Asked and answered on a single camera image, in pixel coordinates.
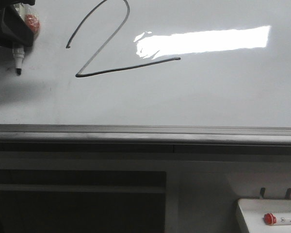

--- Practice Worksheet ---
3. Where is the red round magnet with tape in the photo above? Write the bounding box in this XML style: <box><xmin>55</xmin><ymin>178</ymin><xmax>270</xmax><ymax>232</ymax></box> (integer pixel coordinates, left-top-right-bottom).
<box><xmin>25</xmin><ymin>4</ymin><xmax>41</xmax><ymax>39</ymax></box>

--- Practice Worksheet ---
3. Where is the red-capped white marker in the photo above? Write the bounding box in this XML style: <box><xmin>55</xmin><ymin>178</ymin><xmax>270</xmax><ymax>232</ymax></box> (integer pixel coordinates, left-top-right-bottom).
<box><xmin>263</xmin><ymin>213</ymin><xmax>291</xmax><ymax>226</ymax></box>

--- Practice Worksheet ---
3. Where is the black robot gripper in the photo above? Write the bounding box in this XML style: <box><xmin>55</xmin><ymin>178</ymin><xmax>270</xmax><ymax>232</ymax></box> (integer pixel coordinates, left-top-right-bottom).
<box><xmin>0</xmin><ymin>0</ymin><xmax>35</xmax><ymax>49</ymax></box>

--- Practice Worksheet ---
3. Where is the white whiteboard surface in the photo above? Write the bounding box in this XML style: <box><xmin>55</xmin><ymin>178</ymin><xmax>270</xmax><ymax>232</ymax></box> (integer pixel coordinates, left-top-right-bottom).
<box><xmin>0</xmin><ymin>0</ymin><xmax>291</xmax><ymax>127</ymax></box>

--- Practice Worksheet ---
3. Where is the grey aluminium whiteboard ledge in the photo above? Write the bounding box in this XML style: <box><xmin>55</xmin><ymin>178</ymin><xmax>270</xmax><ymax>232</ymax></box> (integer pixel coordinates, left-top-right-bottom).
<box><xmin>0</xmin><ymin>124</ymin><xmax>291</xmax><ymax>153</ymax></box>

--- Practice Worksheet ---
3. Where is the left black tray hook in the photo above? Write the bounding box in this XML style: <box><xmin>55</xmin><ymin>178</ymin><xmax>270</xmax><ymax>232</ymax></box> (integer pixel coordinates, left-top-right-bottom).
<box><xmin>259</xmin><ymin>187</ymin><xmax>266</xmax><ymax>199</ymax></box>

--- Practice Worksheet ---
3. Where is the white marker tray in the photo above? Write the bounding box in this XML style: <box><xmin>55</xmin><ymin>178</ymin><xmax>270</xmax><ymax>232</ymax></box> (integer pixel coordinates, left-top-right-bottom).
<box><xmin>236</xmin><ymin>199</ymin><xmax>291</xmax><ymax>233</ymax></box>

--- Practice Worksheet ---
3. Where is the black tray hook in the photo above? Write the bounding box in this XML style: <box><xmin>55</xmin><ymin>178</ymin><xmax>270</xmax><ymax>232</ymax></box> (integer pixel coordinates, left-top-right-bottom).
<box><xmin>285</xmin><ymin>188</ymin><xmax>291</xmax><ymax>200</ymax></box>
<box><xmin>259</xmin><ymin>187</ymin><xmax>266</xmax><ymax>199</ymax></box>

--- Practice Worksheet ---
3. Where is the white black-tipped whiteboard marker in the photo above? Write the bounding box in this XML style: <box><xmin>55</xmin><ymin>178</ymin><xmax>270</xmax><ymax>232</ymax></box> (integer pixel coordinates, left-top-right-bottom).
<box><xmin>13</xmin><ymin>3</ymin><xmax>25</xmax><ymax>75</ymax></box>

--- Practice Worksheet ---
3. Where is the right black tray hook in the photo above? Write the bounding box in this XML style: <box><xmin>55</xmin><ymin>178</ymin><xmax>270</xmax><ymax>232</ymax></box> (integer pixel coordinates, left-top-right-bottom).
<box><xmin>285</xmin><ymin>188</ymin><xmax>291</xmax><ymax>200</ymax></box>

